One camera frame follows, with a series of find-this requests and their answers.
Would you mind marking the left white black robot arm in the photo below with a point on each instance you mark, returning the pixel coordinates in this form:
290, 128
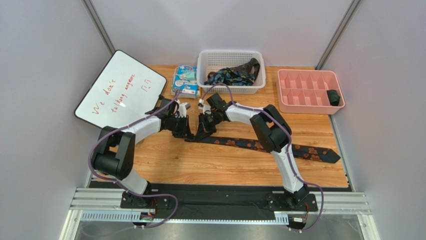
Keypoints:
112, 157

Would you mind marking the pink divided organizer tray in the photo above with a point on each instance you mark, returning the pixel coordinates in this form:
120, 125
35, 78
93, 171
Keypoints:
305, 91

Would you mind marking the black orange floral tie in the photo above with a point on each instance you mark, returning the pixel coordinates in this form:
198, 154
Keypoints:
313, 153

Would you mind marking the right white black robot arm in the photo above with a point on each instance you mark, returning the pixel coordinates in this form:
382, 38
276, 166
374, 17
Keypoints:
273, 136

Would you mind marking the rolled black tie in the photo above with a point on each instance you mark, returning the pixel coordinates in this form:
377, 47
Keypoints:
333, 97

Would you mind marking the right aluminium frame post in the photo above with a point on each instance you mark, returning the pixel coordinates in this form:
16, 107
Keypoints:
338, 33

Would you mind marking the blue white packet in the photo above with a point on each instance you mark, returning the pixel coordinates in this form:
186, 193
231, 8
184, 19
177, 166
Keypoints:
184, 81

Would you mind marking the aluminium frame post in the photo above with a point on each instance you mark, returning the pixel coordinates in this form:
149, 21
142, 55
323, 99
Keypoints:
96, 19
338, 33

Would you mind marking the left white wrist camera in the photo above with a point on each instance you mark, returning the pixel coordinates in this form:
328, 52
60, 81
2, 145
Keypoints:
183, 109

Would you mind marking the left aluminium frame post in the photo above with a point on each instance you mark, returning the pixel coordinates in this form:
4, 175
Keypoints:
96, 19

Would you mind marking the dark floral ties pile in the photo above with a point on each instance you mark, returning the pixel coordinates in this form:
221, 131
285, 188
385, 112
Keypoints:
242, 75

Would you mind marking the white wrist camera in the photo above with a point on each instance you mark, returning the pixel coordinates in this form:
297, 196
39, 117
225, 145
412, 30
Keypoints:
204, 106
183, 109

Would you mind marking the white whiteboard black frame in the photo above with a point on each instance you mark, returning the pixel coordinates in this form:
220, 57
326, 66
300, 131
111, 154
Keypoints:
122, 93

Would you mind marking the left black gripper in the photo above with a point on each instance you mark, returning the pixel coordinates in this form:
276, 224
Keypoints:
183, 128

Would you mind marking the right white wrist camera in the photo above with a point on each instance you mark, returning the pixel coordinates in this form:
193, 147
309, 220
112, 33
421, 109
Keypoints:
204, 106

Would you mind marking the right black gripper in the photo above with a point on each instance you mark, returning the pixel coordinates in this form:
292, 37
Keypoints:
203, 126

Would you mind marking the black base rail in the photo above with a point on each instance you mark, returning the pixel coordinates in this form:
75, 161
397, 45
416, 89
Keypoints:
215, 202

